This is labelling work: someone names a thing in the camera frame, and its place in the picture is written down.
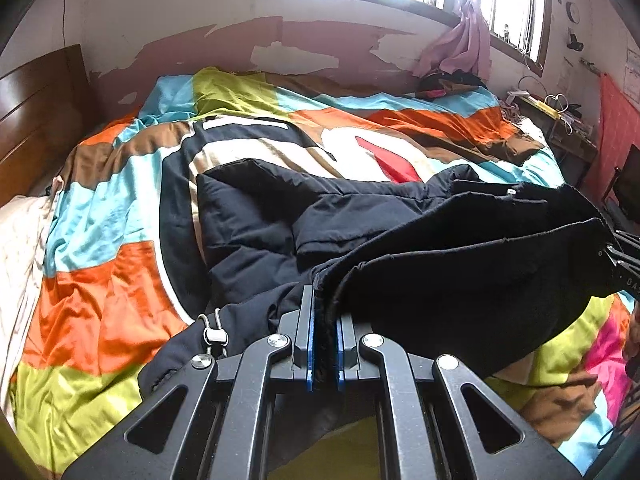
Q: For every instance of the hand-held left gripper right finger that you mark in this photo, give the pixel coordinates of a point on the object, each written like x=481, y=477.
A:
x=340, y=355

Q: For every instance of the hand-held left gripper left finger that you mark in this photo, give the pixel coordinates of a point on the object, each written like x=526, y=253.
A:
x=311, y=355

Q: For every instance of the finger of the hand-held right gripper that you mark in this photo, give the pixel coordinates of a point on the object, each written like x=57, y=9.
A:
x=622, y=250

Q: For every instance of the black padded jacket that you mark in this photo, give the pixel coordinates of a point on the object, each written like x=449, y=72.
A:
x=400, y=240

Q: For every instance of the dark clothes pile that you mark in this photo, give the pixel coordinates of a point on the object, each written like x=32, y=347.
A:
x=447, y=84

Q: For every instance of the black monitor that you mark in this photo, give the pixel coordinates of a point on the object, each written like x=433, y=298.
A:
x=629, y=185

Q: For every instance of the red hanging cloth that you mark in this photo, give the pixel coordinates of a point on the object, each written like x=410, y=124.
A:
x=617, y=110

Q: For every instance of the cluttered side table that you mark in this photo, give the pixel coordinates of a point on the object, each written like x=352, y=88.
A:
x=562, y=120

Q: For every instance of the colourful patchwork blanket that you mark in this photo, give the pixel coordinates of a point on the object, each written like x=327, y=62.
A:
x=115, y=220

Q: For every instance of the pink curtain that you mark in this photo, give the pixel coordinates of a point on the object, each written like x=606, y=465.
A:
x=467, y=40

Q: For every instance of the white bed sheet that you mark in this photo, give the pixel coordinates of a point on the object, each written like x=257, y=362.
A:
x=20, y=260

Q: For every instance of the wooden headboard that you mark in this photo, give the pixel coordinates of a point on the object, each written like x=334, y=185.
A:
x=40, y=105

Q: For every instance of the black wall-mounted device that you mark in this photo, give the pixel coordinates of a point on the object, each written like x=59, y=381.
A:
x=576, y=43

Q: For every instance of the round wall clock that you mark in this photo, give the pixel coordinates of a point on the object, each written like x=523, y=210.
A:
x=573, y=10

